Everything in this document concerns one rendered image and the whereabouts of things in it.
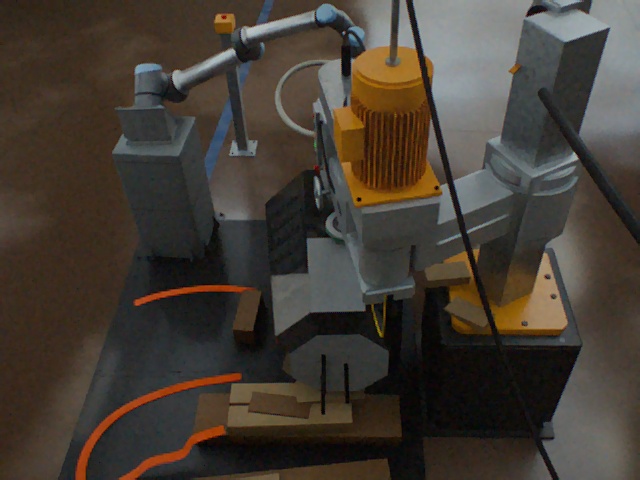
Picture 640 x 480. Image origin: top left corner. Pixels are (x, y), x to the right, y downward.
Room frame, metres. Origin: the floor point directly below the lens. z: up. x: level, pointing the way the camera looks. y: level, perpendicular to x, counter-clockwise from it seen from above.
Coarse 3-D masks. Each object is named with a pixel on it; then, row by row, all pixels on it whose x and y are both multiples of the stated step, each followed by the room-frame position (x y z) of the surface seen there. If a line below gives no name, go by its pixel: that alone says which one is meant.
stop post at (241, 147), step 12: (216, 24) 4.09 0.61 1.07; (228, 24) 4.09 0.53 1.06; (228, 36) 4.11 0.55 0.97; (228, 72) 4.11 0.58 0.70; (228, 84) 4.11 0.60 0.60; (240, 96) 4.12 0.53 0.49; (240, 108) 4.11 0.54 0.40; (240, 120) 4.11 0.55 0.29; (240, 132) 4.11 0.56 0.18; (240, 144) 4.11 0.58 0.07; (252, 144) 4.19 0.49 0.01
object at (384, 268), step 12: (360, 252) 1.61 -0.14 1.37; (372, 252) 1.56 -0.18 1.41; (384, 252) 1.55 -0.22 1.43; (396, 252) 1.55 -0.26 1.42; (408, 252) 1.59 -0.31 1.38; (360, 264) 1.61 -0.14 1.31; (372, 264) 1.56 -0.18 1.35; (384, 264) 1.54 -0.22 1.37; (396, 264) 1.55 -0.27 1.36; (408, 264) 1.60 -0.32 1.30; (372, 276) 1.56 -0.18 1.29; (384, 276) 1.54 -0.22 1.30; (396, 276) 1.55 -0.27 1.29
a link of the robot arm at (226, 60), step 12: (228, 48) 3.32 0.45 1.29; (252, 48) 3.22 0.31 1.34; (204, 60) 3.35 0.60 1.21; (216, 60) 3.29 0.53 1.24; (228, 60) 3.26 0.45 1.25; (240, 60) 3.25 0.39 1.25; (252, 60) 3.30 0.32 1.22; (180, 72) 3.39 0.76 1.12; (192, 72) 3.33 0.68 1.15; (204, 72) 3.30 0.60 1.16; (216, 72) 3.29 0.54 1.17; (180, 84) 3.33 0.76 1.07; (192, 84) 3.32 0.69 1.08; (168, 96) 3.32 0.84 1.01; (180, 96) 3.34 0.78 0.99
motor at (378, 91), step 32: (352, 64) 1.67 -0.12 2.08; (384, 64) 1.63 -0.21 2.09; (416, 64) 1.63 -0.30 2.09; (352, 96) 1.64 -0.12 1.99; (384, 96) 1.53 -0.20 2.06; (416, 96) 1.54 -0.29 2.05; (352, 128) 1.53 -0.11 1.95; (384, 128) 1.55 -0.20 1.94; (416, 128) 1.54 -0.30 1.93; (352, 160) 1.53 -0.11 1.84; (384, 160) 1.54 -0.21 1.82; (416, 160) 1.56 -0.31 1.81; (352, 192) 1.54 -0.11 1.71; (384, 192) 1.53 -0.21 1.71; (416, 192) 1.52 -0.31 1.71
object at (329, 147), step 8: (320, 104) 2.32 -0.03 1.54; (320, 112) 2.28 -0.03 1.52; (320, 120) 2.29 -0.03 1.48; (328, 128) 2.18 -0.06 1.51; (328, 136) 2.18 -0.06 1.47; (328, 144) 2.18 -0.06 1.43; (328, 152) 2.18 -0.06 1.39; (336, 152) 2.18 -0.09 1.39; (328, 160) 2.18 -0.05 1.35; (328, 168) 2.18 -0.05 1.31; (328, 184) 2.18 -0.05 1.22
